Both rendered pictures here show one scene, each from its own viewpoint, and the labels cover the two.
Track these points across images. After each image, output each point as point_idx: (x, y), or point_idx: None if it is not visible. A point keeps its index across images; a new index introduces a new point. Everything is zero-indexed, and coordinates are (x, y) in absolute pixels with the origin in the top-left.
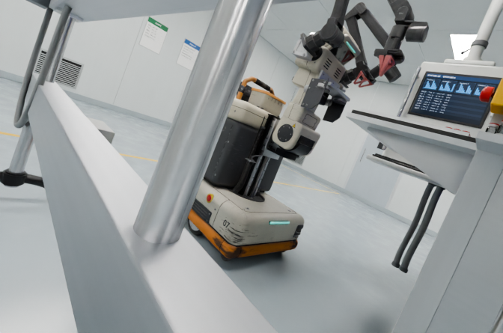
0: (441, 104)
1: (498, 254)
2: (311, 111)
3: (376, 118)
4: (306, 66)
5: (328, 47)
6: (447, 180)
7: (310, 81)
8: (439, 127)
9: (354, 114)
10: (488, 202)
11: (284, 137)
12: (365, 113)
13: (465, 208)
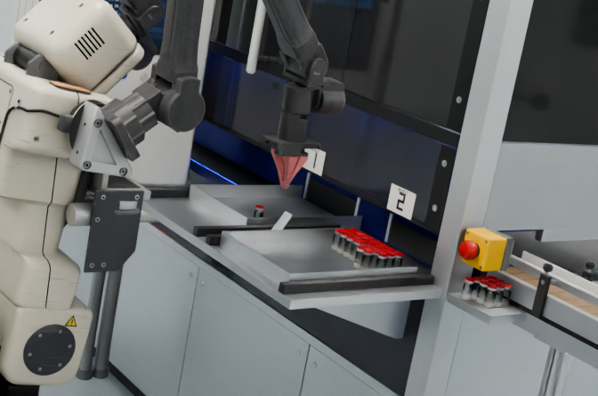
0: (119, 12)
1: (463, 395)
2: (58, 248)
3: (325, 288)
4: (61, 157)
5: (106, 90)
6: (391, 326)
7: (65, 187)
8: (391, 270)
9: (303, 300)
10: (455, 351)
11: (54, 360)
12: (307, 286)
13: (440, 367)
